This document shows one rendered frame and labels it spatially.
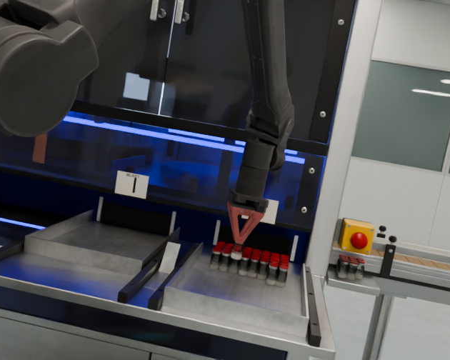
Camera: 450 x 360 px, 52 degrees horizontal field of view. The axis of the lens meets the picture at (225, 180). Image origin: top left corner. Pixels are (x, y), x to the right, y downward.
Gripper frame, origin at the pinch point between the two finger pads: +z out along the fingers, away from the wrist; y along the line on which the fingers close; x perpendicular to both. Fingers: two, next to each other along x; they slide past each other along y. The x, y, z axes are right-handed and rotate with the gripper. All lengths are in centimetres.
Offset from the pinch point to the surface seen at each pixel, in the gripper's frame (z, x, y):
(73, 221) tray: 10.0, 36.7, 31.3
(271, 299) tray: 11.1, -9.4, -1.1
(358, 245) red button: -1.2, -31.9, 12.5
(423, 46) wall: -178, -257, 422
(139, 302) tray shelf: 13.1, 17.1, -8.9
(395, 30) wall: -189, -222, 431
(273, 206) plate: -5.2, -11.7, 21.4
